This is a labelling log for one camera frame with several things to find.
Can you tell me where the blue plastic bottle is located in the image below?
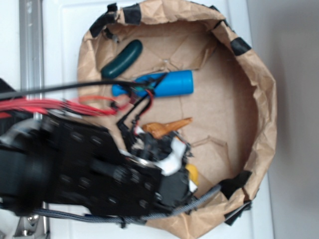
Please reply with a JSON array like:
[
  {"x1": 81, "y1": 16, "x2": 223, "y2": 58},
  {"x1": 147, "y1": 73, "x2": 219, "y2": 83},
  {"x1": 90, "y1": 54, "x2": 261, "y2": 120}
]
[{"x1": 112, "y1": 70, "x2": 194, "y2": 98}]

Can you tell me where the dark green cucumber toy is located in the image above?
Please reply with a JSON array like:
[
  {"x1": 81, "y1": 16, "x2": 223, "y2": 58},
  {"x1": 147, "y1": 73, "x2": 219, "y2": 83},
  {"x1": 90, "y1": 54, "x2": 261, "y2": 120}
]
[{"x1": 101, "y1": 39, "x2": 143, "y2": 79}]

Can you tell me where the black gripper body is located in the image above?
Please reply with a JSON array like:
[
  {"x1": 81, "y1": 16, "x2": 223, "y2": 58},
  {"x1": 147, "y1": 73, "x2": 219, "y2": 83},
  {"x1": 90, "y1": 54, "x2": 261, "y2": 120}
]
[{"x1": 40, "y1": 113, "x2": 197, "y2": 216}]

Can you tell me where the yellow rubber duck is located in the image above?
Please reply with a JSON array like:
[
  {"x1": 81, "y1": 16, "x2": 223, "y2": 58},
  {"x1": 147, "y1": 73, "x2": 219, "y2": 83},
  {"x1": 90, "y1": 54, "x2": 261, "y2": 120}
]
[{"x1": 185, "y1": 163, "x2": 199, "y2": 186}]

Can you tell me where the grey braided cable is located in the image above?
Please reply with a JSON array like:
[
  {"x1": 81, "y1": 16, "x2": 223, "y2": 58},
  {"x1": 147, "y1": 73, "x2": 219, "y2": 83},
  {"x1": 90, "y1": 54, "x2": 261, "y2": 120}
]
[{"x1": 32, "y1": 184, "x2": 222, "y2": 227}]

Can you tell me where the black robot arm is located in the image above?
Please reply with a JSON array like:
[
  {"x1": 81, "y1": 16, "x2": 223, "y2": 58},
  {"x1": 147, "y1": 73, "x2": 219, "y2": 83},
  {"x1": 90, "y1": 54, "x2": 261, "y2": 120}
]
[{"x1": 0, "y1": 78, "x2": 197, "y2": 217}]

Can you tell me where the red wire bundle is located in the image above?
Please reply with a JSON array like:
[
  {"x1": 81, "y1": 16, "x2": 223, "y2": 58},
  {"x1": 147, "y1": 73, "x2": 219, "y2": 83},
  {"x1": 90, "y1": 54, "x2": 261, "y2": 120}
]
[{"x1": 0, "y1": 96, "x2": 155, "y2": 118}]

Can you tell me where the aluminium rail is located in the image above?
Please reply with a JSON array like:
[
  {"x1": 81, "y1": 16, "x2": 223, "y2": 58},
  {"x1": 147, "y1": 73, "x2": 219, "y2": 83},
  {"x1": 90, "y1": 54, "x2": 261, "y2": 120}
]
[{"x1": 13, "y1": 0, "x2": 50, "y2": 239}]

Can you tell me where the brown paper bag tray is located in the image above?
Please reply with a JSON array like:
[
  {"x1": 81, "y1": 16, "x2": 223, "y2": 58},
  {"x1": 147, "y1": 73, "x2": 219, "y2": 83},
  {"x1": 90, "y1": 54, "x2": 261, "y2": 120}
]
[{"x1": 77, "y1": 0, "x2": 277, "y2": 239}]

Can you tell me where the black cable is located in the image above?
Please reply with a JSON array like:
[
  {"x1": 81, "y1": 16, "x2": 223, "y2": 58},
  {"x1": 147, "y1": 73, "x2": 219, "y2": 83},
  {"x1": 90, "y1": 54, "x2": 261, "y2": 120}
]
[{"x1": 0, "y1": 74, "x2": 165, "y2": 100}]

